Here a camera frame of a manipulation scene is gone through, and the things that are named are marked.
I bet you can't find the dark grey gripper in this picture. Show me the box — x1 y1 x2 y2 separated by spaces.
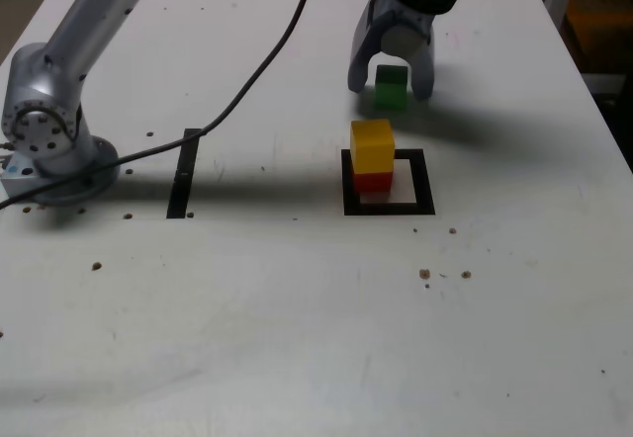
347 0 436 101

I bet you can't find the green cube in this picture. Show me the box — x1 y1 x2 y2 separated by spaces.
374 64 409 112

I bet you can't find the yellow cube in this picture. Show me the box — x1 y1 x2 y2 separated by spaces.
349 119 396 174

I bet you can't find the red cube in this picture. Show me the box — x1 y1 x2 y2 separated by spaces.
353 169 395 195

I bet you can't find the black tape square outline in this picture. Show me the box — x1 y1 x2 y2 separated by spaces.
340 148 436 217

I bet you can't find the white board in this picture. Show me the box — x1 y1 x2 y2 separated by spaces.
583 73 627 96

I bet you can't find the black tape strip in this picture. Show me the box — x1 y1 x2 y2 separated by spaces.
165 128 203 219

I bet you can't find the long black cable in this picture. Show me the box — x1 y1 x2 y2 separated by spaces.
0 0 321 211

